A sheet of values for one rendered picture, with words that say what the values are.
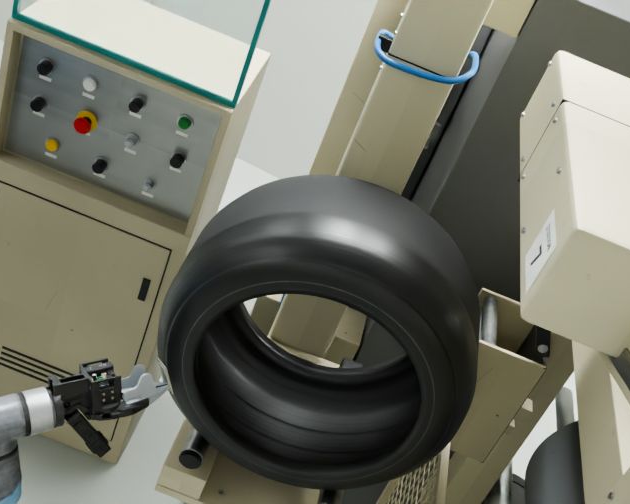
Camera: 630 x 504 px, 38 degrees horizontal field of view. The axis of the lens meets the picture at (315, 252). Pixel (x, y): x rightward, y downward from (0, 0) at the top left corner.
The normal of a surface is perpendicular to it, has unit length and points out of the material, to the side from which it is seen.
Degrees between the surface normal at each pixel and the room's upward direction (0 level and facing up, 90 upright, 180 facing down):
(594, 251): 90
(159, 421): 0
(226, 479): 0
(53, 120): 90
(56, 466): 0
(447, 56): 90
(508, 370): 90
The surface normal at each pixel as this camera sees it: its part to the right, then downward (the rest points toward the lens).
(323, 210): 0.03, -0.84
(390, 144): -0.18, 0.52
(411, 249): 0.54, -0.65
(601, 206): 0.33, -0.77
